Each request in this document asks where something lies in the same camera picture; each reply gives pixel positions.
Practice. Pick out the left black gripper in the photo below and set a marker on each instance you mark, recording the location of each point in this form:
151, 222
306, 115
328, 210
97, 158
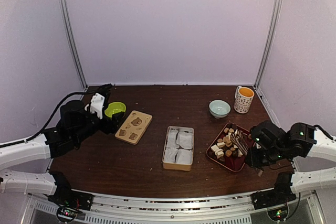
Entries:
111, 124

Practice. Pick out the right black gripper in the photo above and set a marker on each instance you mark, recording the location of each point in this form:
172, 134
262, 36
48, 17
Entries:
254, 161

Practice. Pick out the tan bear tin lid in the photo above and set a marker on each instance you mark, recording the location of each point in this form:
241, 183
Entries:
133, 127

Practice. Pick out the metal tongs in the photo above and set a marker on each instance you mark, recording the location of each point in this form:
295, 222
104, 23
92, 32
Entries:
237, 137

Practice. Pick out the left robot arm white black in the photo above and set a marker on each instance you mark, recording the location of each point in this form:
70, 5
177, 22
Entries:
77, 123

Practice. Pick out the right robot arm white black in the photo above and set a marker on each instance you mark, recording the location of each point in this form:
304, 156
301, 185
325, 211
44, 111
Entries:
274, 144

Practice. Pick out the round brown chocolate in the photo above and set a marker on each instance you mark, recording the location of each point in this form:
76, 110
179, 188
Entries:
228, 153

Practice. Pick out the white chocolate block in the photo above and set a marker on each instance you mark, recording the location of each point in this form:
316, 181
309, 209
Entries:
214, 148

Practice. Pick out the lime green plastic bowl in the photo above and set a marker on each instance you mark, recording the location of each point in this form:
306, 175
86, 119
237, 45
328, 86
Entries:
114, 108

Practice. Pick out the red rectangular tray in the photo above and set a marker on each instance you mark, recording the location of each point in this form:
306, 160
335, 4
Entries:
236, 162

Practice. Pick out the pale green ceramic bowl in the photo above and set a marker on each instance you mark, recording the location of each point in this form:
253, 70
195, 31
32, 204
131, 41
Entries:
219, 109

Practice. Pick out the patterned mug yellow inside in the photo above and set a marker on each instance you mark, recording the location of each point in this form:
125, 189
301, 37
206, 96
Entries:
243, 99

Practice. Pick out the tan tin box with paper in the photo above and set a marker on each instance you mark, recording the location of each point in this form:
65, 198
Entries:
178, 152

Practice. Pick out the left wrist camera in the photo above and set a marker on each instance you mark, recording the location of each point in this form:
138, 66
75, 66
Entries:
99, 100

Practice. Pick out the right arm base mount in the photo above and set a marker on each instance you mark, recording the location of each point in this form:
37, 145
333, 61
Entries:
270, 198

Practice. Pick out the front aluminium rail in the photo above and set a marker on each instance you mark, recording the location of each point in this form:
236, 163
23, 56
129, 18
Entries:
236, 208

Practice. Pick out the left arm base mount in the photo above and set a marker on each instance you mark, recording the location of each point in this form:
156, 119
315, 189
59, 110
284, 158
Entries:
67, 197

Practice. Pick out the left aluminium frame post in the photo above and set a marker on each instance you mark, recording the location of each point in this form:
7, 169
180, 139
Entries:
71, 42

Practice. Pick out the aluminium frame post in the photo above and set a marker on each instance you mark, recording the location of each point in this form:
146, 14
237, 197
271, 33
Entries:
269, 41
71, 42

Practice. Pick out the right aluminium frame post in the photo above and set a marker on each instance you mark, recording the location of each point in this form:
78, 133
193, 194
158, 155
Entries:
269, 41

